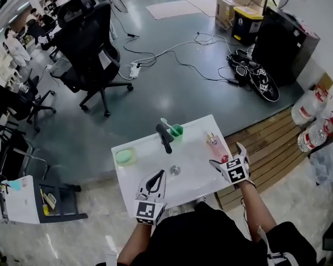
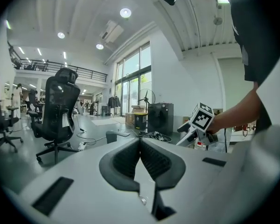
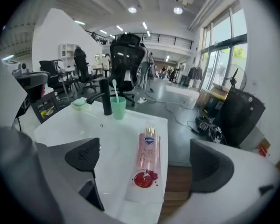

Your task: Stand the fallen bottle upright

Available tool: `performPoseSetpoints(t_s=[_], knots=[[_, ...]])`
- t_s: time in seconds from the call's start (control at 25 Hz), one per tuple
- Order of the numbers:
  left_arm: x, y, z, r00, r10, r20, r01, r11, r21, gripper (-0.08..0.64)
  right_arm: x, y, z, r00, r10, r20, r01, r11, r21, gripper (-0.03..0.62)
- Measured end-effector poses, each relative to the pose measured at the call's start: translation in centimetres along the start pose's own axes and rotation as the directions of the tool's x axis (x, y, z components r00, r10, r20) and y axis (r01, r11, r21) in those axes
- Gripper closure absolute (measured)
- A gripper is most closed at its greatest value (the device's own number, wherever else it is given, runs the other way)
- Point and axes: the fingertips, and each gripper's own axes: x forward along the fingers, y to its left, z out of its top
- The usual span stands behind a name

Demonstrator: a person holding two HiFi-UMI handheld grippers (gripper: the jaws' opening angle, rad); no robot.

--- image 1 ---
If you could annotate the pale floor rug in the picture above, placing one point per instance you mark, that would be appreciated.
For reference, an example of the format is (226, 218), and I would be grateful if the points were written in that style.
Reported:
(172, 8)

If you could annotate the person's right shoe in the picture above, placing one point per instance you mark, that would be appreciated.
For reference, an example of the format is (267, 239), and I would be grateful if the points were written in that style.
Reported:
(201, 199)

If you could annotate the black oval tray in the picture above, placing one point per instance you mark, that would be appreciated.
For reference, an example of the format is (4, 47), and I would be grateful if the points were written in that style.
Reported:
(266, 89)

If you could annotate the wooden slat platform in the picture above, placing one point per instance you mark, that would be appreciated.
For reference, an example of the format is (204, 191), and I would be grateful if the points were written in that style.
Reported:
(272, 148)

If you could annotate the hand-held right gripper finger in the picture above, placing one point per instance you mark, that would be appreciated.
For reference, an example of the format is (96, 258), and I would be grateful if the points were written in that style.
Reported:
(217, 165)
(242, 152)

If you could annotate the person's shoe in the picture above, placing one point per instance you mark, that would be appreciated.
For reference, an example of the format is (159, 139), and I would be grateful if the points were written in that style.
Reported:
(174, 210)
(201, 199)

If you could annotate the person's black clothing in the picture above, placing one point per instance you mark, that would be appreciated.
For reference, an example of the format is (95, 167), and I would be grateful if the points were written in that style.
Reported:
(211, 240)

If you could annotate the person's right forearm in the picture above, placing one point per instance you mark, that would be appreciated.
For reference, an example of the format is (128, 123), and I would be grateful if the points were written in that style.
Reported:
(256, 212)

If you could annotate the green soap bar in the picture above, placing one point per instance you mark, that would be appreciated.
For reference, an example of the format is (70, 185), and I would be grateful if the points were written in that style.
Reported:
(124, 155)

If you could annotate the pile of black devices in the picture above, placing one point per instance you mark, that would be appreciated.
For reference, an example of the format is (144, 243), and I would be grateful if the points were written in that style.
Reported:
(240, 65)

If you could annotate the person's left shoe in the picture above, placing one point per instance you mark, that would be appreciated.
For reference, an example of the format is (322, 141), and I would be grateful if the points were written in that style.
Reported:
(174, 210)

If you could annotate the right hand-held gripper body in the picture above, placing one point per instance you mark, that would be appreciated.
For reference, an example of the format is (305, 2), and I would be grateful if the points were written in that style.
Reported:
(236, 170)

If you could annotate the white power strip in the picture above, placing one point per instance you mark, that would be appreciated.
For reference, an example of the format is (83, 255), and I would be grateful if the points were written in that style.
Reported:
(134, 70)

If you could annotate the clear water jug red cap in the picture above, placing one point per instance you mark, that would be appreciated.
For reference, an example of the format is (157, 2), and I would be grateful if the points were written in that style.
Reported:
(313, 137)
(308, 107)

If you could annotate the white side cabinet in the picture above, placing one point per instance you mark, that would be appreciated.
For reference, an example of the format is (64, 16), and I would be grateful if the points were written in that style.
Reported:
(16, 198)

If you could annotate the pale soap dish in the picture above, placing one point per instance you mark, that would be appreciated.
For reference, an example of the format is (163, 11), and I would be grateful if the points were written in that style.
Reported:
(134, 157)

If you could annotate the black open shelf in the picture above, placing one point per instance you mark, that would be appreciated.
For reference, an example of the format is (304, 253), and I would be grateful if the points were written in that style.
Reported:
(63, 201)

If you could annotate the black metal frame chair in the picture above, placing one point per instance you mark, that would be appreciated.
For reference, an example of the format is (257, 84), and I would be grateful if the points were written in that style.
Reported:
(11, 151)

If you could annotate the white sink basin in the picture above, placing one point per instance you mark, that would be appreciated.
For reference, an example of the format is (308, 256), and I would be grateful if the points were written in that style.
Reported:
(194, 170)

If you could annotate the cream shelf object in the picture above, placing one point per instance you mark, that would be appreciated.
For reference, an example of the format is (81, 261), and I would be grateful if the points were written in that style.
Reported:
(50, 199)

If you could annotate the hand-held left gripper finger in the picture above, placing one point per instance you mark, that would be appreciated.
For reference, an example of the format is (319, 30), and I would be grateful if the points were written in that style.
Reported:
(143, 183)
(162, 190)

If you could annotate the large black cabinet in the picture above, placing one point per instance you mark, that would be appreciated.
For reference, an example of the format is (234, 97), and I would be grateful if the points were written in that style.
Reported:
(283, 46)

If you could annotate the pinkish floor rug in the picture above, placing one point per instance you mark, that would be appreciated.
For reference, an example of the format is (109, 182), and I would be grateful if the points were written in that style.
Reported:
(202, 4)

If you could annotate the pink clear bottle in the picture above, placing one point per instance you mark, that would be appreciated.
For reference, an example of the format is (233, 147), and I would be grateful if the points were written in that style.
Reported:
(216, 147)

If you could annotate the black faucet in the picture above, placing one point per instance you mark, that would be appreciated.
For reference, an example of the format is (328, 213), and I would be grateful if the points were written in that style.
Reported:
(165, 137)

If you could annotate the person's left forearm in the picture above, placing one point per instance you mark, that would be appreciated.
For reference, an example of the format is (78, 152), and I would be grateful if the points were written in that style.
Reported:
(134, 245)

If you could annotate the grey marble block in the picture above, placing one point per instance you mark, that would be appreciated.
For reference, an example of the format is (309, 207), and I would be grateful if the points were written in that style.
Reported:
(327, 162)

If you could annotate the black bin yellow lid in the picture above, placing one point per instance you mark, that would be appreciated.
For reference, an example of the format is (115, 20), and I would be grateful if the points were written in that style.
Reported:
(245, 23)

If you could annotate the metal sink drain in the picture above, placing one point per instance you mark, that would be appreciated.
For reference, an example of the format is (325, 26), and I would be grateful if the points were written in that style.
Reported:
(175, 170)

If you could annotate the yellow brush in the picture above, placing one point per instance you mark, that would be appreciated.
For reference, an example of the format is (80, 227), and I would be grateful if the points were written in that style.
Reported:
(45, 208)

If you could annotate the small black office chair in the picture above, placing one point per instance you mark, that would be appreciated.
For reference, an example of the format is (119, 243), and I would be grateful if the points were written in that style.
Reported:
(19, 98)

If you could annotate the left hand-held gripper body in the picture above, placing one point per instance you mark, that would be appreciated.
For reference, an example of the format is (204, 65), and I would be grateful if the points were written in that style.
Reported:
(148, 210)

